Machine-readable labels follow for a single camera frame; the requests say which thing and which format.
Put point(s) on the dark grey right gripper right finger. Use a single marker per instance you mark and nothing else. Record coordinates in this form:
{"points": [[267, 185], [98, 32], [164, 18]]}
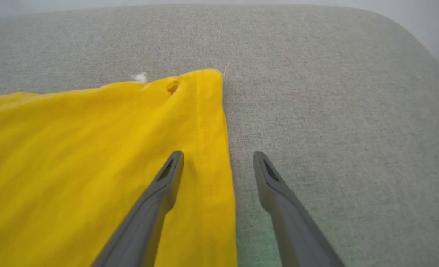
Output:
{"points": [[293, 230]]}

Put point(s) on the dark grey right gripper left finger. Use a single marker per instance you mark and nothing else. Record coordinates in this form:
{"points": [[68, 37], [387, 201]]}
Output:
{"points": [[145, 226]]}

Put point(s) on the yellow t-shirt garment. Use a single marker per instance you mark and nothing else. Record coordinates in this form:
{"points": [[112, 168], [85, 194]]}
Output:
{"points": [[74, 159]]}

